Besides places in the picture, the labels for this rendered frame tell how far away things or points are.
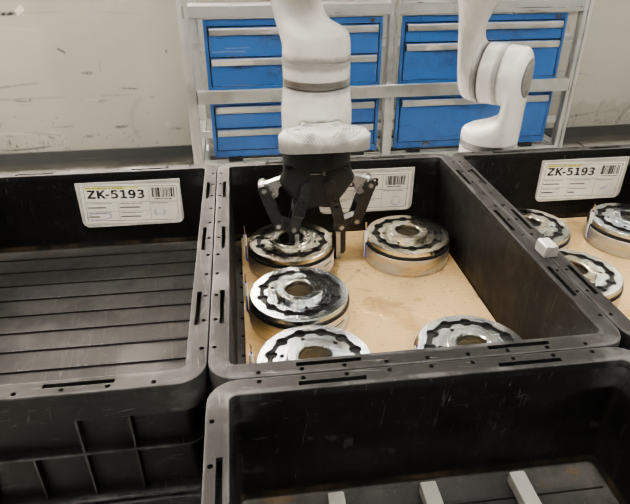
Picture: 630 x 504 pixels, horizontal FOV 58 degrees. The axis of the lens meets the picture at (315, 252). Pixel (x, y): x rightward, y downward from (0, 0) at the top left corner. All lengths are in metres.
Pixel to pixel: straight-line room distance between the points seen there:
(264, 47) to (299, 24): 1.83
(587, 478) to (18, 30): 3.25
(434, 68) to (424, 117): 0.21
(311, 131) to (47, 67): 2.93
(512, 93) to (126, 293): 0.62
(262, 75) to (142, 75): 1.06
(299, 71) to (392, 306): 0.26
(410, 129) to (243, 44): 0.81
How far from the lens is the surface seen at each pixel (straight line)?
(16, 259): 0.79
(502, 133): 0.94
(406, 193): 0.76
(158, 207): 0.74
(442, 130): 2.67
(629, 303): 0.71
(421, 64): 2.56
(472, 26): 0.90
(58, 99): 3.46
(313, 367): 0.39
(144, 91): 3.36
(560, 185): 0.85
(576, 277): 0.53
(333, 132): 0.56
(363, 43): 2.47
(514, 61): 0.92
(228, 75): 2.44
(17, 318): 0.68
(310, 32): 0.58
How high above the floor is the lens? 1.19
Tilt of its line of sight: 30 degrees down
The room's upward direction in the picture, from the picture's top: straight up
